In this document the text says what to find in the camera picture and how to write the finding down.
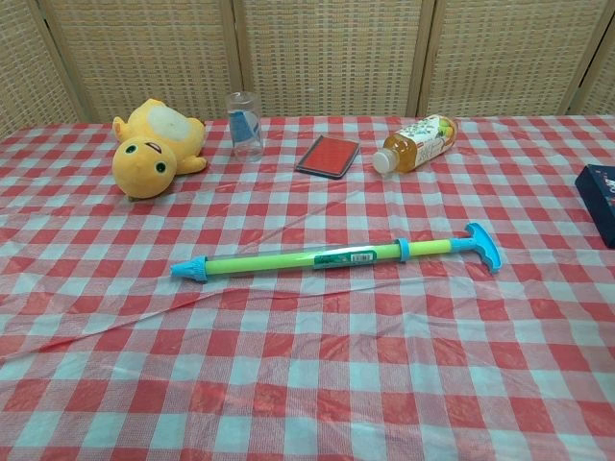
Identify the yellow plush toy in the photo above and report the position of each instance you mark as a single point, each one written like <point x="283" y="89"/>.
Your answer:
<point x="144" y="165"/>

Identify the clear jar with blue label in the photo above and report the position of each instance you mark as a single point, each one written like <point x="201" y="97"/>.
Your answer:
<point x="246" y="139"/>

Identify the dark blue printed box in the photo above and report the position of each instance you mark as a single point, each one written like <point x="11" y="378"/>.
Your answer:
<point x="600" y="201"/>

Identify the red checkered tablecloth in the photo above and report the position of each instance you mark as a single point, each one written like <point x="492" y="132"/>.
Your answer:
<point x="307" y="360"/>

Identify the tea bottle with white cap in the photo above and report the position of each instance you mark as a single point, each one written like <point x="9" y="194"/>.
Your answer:
<point x="418" y="146"/>

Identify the woven bamboo folding screen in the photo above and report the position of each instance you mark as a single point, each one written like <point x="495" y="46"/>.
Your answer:
<point x="331" y="57"/>

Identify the green blue water pump toy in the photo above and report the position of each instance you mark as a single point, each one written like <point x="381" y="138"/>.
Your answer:
<point x="288" y="261"/>

